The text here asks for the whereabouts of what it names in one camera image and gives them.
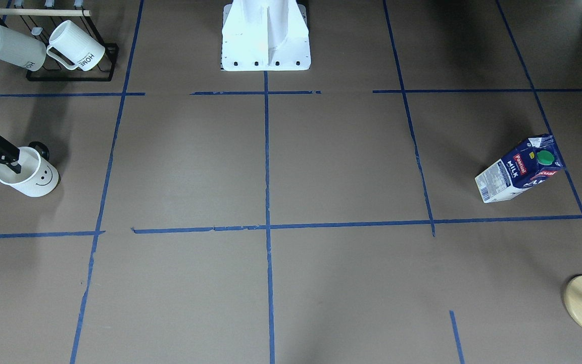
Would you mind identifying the white smiley mug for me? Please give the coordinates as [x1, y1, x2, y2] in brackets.
[0, 142, 60, 197]

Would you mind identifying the blue milk carton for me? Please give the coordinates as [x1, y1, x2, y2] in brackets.
[475, 134, 564, 203]

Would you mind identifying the white ribbed mug far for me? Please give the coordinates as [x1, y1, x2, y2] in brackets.
[0, 25, 46, 72]

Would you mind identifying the white ribbed mug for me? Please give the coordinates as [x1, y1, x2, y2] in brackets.
[46, 20, 106, 71]
[0, 25, 46, 72]

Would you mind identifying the white ribbed mug near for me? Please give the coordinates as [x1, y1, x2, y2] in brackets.
[46, 20, 106, 71]

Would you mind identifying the black wire mug rack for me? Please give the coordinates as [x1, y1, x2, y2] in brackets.
[0, 1, 119, 81]

